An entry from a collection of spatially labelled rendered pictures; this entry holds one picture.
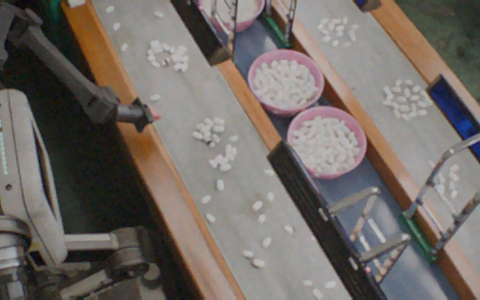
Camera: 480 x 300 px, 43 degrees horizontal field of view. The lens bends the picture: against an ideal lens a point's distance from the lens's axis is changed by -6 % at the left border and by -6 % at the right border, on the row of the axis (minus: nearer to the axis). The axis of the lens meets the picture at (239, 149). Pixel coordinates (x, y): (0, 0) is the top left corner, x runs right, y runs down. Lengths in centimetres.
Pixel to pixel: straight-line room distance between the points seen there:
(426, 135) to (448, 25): 157
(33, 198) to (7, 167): 9
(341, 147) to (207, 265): 62
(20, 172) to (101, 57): 111
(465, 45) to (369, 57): 135
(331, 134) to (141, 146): 64
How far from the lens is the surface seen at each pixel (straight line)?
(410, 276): 211
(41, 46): 200
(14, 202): 129
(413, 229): 213
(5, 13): 200
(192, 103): 224
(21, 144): 136
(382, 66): 244
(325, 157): 215
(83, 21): 250
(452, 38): 372
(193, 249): 194
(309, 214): 167
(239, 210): 203
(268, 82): 232
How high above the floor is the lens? 255
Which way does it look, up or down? 58 degrees down
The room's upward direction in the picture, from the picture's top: 5 degrees clockwise
